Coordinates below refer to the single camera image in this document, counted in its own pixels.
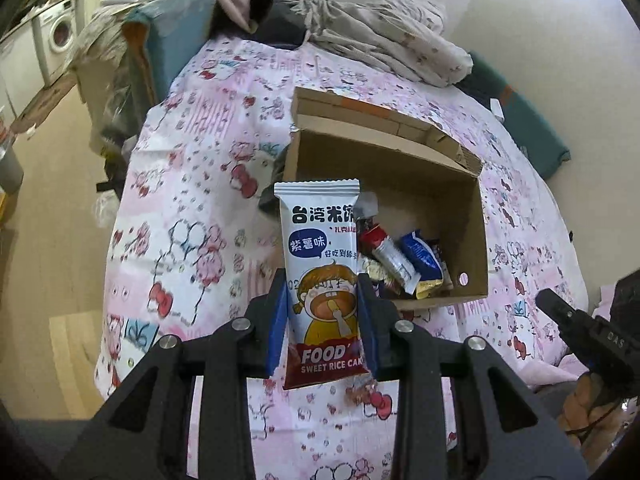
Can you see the red silver snack packet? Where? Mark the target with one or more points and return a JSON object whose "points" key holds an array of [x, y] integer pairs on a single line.
{"points": [[390, 255]]}

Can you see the pink cloth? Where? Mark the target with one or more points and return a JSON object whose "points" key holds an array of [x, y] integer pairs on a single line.
{"points": [[237, 2]]}

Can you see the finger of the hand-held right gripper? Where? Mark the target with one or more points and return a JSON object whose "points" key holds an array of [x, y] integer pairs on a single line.
{"points": [[555, 307]]}

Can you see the teal cushion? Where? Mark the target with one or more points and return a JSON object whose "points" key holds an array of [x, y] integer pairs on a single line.
{"points": [[530, 120], [170, 45]]}

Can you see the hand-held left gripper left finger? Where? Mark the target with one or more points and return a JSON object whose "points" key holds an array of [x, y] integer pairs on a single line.
{"points": [[277, 330]]}

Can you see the grey bin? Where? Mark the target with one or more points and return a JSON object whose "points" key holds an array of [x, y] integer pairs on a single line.
{"points": [[9, 165]]}

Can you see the brown cardboard box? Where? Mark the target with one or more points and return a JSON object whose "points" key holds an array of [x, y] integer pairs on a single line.
{"points": [[400, 190]]}

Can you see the person's right hand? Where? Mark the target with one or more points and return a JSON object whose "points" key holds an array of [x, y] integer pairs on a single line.
{"points": [[590, 405]]}

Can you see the gold snack packet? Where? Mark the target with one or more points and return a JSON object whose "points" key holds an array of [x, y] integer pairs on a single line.
{"points": [[372, 270]]}

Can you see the clear plastic wrap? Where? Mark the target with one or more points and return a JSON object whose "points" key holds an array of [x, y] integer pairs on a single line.
{"points": [[107, 75]]}

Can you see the blue white snack packet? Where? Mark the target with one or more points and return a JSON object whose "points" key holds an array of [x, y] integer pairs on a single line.
{"points": [[422, 255]]}

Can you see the white cartoon snack packet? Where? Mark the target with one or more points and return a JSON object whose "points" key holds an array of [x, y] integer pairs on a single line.
{"points": [[320, 240]]}

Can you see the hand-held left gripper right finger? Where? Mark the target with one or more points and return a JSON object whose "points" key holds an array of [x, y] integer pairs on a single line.
{"points": [[365, 330]]}

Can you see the white washing machine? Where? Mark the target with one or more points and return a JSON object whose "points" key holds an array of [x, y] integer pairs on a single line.
{"points": [[60, 35]]}

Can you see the dark cloth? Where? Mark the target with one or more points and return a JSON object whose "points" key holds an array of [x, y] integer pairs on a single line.
{"points": [[280, 25]]}

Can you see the white cabinet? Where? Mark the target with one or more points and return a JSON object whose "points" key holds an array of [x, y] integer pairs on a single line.
{"points": [[20, 70]]}

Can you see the pink printed bed sheet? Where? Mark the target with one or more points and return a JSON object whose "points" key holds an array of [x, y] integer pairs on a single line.
{"points": [[200, 160]]}

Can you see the beige crumpled blanket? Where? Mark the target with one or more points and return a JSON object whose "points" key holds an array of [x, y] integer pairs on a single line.
{"points": [[390, 40]]}

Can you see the grey cloth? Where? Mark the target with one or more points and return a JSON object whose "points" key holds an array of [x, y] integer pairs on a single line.
{"points": [[274, 195]]}

